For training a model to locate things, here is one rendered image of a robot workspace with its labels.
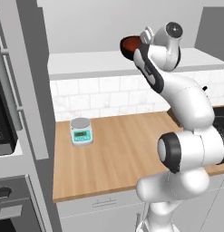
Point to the black bowl with orange inside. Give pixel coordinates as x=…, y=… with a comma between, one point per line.
x=128, y=45

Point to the white kitchen scale teal panel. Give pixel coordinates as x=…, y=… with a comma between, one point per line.
x=81, y=133

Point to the grey oven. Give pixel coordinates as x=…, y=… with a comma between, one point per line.
x=13, y=205

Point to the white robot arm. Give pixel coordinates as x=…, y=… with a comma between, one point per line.
x=189, y=114

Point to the open grey wall cabinet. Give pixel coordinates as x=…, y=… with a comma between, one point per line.
x=95, y=62

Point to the grey cabinet door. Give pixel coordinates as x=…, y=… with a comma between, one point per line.
x=212, y=33
x=33, y=90

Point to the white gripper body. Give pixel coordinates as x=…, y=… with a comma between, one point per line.
x=147, y=34

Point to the white base cabinet door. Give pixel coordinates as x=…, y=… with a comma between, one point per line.
x=214, y=205

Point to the black microwave oven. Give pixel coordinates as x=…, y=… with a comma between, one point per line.
x=3, y=127

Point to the white drawer front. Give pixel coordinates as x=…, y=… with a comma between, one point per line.
x=86, y=207

